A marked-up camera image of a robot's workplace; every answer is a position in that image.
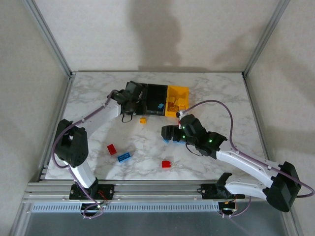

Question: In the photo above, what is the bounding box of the black bin with blue bricks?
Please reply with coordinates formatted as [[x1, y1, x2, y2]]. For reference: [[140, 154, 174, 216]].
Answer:
[[146, 83, 169, 117]]

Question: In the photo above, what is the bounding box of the yellow plastic bin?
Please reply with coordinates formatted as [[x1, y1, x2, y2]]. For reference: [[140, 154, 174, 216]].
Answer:
[[164, 85, 190, 118]]

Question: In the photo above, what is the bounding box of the grey metal base panel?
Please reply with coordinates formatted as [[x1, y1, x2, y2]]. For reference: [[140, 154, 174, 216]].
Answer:
[[9, 200, 303, 236]]

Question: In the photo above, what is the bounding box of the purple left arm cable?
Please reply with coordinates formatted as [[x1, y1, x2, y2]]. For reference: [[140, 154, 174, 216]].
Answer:
[[52, 89, 121, 219]]

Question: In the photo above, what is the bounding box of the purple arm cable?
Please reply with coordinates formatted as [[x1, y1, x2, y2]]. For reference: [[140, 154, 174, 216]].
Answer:
[[52, 89, 121, 219], [176, 99, 315, 219]]

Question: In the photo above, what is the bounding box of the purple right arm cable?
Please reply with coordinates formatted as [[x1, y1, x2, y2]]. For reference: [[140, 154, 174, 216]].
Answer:
[[176, 99, 315, 219]]

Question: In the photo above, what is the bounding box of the aluminium table side rail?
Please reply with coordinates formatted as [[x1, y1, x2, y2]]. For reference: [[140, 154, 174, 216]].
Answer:
[[242, 72, 274, 170], [39, 73, 74, 182]]

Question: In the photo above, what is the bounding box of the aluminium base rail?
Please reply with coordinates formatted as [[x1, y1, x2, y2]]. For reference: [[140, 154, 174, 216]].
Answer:
[[21, 181, 247, 204]]

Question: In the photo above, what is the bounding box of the grey slotted cable duct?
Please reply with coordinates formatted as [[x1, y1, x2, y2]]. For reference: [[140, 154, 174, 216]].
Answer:
[[31, 203, 220, 214]]

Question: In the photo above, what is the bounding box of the aluminium frame post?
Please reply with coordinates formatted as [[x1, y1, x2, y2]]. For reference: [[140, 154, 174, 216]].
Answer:
[[242, 0, 291, 79], [23, 0, 76, 79]]

